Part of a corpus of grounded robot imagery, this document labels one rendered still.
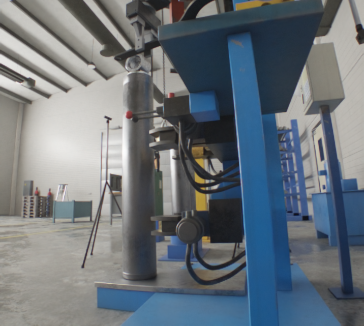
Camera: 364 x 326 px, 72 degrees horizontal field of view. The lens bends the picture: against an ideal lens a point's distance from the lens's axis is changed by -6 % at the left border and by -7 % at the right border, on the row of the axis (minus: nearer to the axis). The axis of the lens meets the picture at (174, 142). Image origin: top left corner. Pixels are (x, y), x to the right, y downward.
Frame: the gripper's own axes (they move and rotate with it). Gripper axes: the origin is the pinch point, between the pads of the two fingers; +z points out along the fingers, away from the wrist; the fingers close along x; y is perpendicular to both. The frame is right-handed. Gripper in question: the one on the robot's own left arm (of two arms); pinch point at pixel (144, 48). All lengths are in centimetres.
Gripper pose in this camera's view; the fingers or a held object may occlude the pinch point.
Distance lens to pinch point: 86.3
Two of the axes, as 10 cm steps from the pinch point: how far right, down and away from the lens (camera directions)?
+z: 0.3, 9.8, -2.2
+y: -8.6, 1.4, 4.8
